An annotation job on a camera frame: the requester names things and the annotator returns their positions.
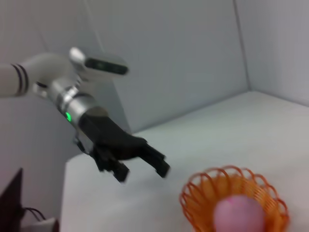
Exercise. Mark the pink peach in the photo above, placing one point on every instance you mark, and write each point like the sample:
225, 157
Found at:
237, 215

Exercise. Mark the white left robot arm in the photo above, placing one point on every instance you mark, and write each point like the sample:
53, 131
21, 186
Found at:
43, 70

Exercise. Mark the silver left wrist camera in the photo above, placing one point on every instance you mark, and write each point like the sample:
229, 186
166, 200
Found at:
103, 65

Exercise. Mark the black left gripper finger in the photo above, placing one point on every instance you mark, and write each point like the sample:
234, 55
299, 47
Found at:
116, 169
157, 162

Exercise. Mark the orange plastic woven basket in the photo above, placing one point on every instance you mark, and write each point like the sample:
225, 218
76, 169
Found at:
200, 193

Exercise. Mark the black monitor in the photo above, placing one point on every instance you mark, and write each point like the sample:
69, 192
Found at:
10, 205

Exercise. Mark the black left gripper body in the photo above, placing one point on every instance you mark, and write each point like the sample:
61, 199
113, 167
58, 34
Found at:
111, 137

